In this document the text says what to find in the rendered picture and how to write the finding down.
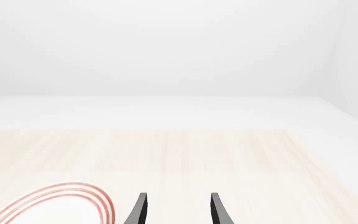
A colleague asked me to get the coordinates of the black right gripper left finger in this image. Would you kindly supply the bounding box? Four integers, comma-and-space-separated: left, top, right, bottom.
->
123, 192, 149, 224

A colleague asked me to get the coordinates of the white plate with red rings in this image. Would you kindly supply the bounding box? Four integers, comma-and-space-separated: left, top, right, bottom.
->
0, 181, 118, 224

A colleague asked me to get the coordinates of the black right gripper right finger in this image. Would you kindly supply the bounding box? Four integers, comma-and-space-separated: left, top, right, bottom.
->
210, 192, 236, 224

